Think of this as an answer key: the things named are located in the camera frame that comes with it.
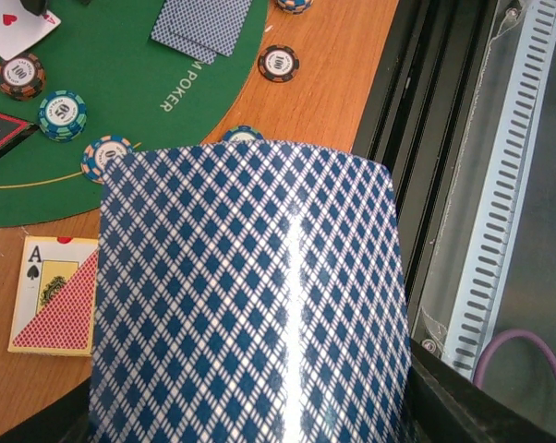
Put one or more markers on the red brown chip stack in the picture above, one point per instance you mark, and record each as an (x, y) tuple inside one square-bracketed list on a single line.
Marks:
[(278, 63)]

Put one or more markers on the face up heart card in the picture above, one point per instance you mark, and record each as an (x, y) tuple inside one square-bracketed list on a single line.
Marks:
[(20, 29)]

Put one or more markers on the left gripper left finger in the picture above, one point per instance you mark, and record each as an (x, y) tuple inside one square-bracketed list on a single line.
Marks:
[(65, 420)]

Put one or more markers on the triangular red dealer button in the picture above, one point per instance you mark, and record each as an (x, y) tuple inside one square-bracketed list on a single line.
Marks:
[(12, 131)]

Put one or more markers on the grey card deck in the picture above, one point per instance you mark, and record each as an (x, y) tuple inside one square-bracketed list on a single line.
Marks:
[(249, 292)]

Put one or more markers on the blue backed card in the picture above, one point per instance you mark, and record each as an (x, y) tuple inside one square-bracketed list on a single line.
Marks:
[(215, 25), (163, 34)]

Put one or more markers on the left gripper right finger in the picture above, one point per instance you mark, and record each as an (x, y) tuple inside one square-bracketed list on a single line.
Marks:
[(447, 407)]

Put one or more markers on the red playing card box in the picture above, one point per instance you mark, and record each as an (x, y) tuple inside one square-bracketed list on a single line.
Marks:
[(54, 308)]

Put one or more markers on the green blue chip stack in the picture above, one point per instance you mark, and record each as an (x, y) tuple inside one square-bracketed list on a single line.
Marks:
[(242, 133)]

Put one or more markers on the green blue poker chip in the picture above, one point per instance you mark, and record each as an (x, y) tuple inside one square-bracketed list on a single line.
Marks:
[(62, 115)]

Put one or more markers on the purple white chip stack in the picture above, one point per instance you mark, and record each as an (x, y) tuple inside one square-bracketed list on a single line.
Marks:
[(295, 7)]

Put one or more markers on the round green poker mat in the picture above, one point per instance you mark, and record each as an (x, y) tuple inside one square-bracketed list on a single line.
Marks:
[(133, 87)]

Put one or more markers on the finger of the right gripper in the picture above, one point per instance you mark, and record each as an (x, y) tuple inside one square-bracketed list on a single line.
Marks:
[(35, 7)]

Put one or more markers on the light blue cable duct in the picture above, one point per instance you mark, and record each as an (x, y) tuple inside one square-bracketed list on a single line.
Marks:
[(491, 245)]

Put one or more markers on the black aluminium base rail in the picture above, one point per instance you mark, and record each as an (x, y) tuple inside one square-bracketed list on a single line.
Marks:
[(415, 117)]

